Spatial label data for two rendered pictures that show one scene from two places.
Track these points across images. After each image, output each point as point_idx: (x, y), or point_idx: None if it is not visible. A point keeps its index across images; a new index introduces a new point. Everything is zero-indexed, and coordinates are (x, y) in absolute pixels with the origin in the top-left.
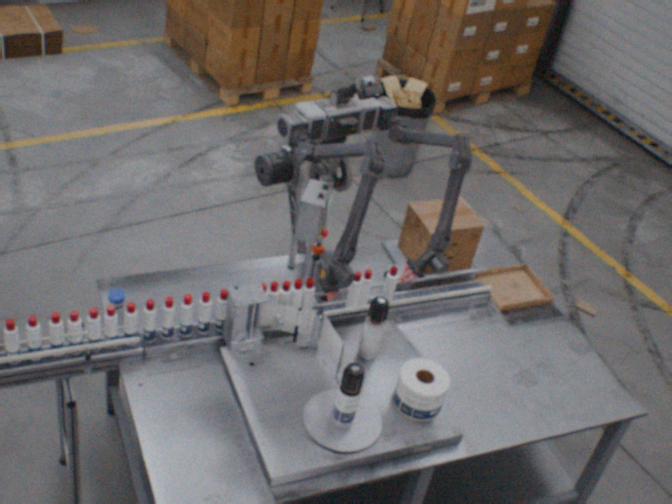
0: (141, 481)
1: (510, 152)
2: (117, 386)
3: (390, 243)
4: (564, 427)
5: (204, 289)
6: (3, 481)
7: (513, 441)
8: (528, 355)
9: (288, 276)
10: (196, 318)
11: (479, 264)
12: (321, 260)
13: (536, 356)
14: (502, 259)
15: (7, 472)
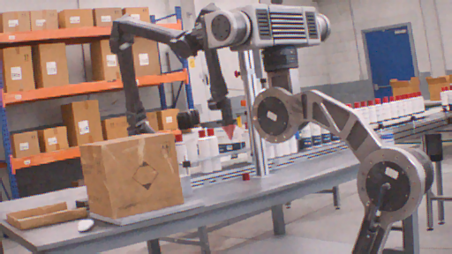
0: (337, 242)
1: None
2: (405, 250)
3: (193, 202)
4: (44, 194)
5: (347, 159)
6: (425, 251)
7: (84, 186)
8: (53, 203)
9: (290, 175)
10: (334, 156)
11: (77, 222)
12: (242, 112)
13: (46, 204)
14: (44, 230)
15: (428, 253)
